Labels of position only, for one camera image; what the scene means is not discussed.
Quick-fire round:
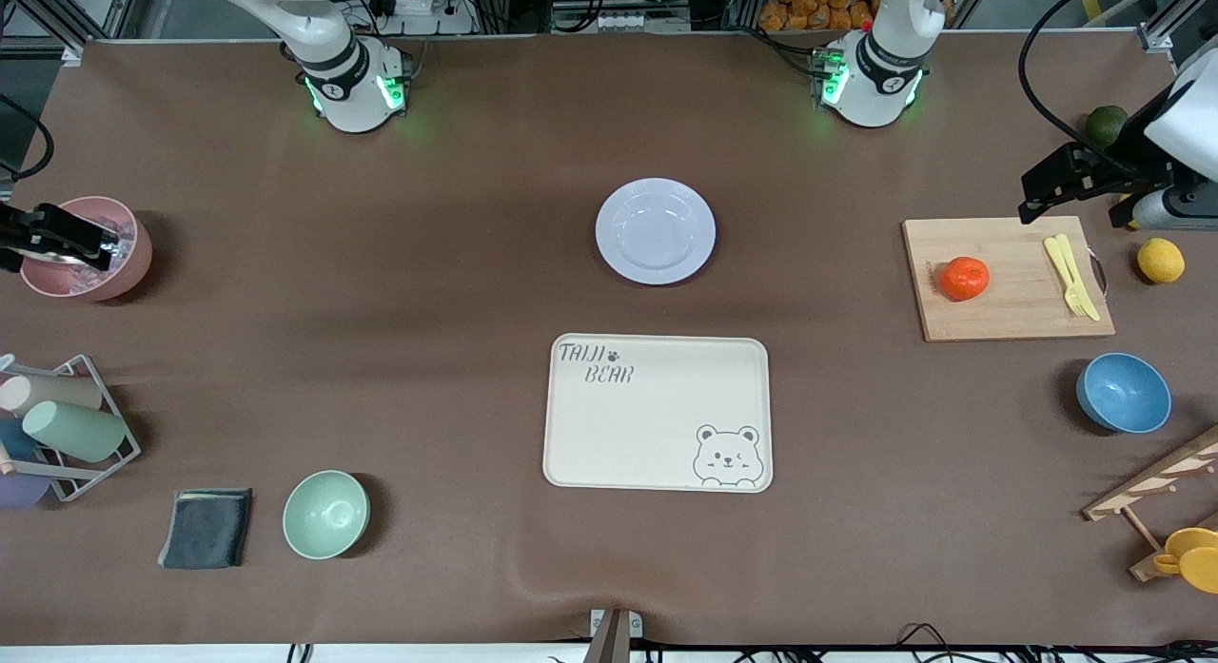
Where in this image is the blue cup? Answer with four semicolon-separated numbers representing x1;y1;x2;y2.
0;418;39;462

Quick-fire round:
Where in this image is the blue bowl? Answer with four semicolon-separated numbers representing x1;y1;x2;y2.
1076;352;1172;435

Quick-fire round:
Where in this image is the dark green round fruit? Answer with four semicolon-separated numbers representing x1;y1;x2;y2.
1086;105;1130;150

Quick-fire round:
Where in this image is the pink bowl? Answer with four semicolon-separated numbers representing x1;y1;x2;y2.
19;196;153;302

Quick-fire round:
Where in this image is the bag of orange fruit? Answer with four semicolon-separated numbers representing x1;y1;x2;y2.
758;0;881;33

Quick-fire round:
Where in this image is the cream tray with bear print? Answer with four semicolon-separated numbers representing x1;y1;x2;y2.
542;334;774;494

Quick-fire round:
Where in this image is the beige cup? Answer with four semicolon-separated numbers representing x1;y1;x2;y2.
0;374;103;415

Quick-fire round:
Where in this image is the white round plate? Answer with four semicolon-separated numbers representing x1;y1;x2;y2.
596;178;717;285

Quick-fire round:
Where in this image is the grey wire cup rack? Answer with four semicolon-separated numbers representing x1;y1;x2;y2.
0;354;142;503

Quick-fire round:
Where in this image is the yellow cup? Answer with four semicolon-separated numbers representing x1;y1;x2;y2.
1153;527;1218;575
1178;546;1218;595

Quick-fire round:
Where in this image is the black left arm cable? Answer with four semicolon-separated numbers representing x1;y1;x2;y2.
1017;0;1148;181

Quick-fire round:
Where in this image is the white power strip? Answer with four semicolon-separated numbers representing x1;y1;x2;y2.
366;0;477;34

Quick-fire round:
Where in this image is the pale green cup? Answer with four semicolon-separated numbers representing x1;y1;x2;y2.
22;400;128;463

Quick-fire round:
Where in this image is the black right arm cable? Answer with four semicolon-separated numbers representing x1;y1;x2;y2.
0;92;55;182

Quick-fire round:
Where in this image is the orange mandarin fruit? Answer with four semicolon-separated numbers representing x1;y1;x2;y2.
940;257;991;302

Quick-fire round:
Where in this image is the wooden cutting board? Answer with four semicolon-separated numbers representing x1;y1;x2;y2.
902;216;1116;343

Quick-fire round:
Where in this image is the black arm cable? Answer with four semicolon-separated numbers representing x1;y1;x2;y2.
1017;0;1148;181
0;92;55;182

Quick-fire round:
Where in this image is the folded dark grey cloth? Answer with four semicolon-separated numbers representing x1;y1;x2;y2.
158;488;253;571

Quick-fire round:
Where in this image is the purple cup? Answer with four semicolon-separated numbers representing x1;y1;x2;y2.
0;473;50;510

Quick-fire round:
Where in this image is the yellow plastic fork and knife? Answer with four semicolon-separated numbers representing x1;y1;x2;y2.
1056;233;1102;322

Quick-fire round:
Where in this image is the wooden peg rack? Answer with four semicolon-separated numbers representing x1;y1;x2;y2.
1082;425;1218;583

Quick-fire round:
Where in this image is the yellow plastic fork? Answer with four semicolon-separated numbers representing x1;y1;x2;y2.
1044;237;1086;317

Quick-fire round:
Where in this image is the light green bowl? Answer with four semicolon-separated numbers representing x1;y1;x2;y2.
283;470;370;560

